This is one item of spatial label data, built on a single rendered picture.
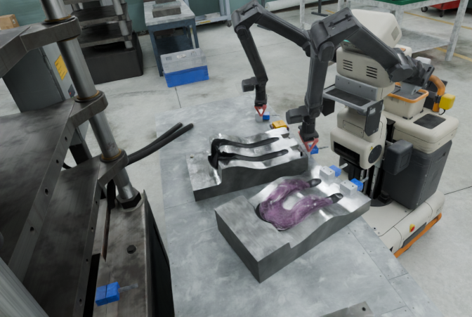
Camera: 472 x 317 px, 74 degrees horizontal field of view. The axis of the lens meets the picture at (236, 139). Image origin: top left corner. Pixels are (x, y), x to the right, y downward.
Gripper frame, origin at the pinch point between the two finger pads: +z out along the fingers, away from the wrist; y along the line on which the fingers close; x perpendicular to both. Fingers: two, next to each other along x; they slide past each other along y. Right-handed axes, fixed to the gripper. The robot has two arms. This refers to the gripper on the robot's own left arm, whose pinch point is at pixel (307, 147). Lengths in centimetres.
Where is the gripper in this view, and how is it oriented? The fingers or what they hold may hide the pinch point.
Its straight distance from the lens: 148.9
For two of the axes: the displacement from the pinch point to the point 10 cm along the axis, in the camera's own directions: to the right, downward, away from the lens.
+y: 1.3, 5.4, -8.3
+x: 9.9, -1.4, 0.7
